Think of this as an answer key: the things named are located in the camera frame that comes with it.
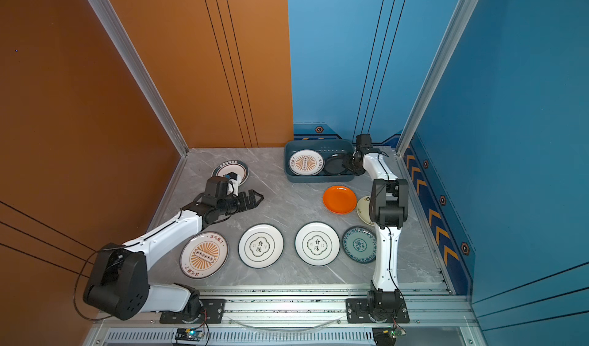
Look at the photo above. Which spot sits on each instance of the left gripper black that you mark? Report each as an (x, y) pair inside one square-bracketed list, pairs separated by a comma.
[(245, 205)]

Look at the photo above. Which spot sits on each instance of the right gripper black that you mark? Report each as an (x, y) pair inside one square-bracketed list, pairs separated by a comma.
[(347, 162)]

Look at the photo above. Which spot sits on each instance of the small black plate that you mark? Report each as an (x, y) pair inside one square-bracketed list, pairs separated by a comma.
[(335, 165)]

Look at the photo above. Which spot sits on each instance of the white plate dark rim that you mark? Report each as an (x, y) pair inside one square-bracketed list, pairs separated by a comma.
[(232, 168)]

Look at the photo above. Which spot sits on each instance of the orange plastic plate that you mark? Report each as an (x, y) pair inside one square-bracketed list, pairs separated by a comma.
[(340, 200)]

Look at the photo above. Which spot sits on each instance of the cream plate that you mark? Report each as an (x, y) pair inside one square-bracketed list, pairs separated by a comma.
[(363, 210)]

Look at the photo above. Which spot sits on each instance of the orange sunburst plate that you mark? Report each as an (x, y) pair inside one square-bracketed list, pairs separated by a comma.
[(204, 255), (306, 163)]

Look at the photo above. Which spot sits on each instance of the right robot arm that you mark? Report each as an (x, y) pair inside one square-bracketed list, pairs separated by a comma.
[(388, 211)]

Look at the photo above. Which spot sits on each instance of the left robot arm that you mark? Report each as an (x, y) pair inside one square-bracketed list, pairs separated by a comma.
[(119, 283)]

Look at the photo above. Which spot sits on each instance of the teal plastic bin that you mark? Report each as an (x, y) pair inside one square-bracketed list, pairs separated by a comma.
[(325, 148)]

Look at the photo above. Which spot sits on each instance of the white plate black emblem left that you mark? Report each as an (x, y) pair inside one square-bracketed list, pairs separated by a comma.
[(261, 246)]

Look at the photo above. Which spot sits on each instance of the white plate black emblem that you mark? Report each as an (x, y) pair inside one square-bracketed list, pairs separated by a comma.
[(317, 244), (261, 246)]

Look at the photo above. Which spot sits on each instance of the orange sunburst plate front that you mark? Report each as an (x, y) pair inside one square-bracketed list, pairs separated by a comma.
[(204, 255)]

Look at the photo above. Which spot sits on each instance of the white plate black emblem right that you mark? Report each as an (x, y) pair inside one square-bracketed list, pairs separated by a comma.
[(317, 244)]

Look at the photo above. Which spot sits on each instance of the teal patterned plate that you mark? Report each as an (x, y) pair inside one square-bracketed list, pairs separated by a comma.
[(360, 244)]

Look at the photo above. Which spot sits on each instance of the left green circuit board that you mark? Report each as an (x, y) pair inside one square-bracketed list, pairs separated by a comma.
[(191, 336)]

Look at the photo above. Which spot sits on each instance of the right circuit board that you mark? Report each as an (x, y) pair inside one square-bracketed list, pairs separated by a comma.
[(387, 336)]

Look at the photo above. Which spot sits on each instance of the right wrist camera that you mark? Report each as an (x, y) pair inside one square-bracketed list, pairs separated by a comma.
[(364, 143)]

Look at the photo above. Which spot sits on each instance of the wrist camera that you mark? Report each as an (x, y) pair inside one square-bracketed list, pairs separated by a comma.
[(234, 181), (364, 143)]

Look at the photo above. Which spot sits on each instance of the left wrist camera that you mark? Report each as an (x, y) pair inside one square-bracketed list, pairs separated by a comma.
[(234, 181)]

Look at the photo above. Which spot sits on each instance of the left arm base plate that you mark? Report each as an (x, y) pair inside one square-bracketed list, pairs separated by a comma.
[(209, 310)]

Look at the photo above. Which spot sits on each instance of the aluminium rail frame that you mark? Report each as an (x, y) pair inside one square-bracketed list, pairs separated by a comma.
[(316, 314)]

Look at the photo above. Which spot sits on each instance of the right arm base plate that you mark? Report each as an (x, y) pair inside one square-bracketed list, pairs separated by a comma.
[(358, 310)]

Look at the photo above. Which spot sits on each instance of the right aluminium corner post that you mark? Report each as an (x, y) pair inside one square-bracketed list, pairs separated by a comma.
[(451, 38)]

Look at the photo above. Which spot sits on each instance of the aluminium corner post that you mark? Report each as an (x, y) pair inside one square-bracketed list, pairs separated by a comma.
[(114, 28), (451, 38)]

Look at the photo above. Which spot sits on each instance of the left aluminium corner post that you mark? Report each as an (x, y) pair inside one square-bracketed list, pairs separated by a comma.
[(114, 28)]

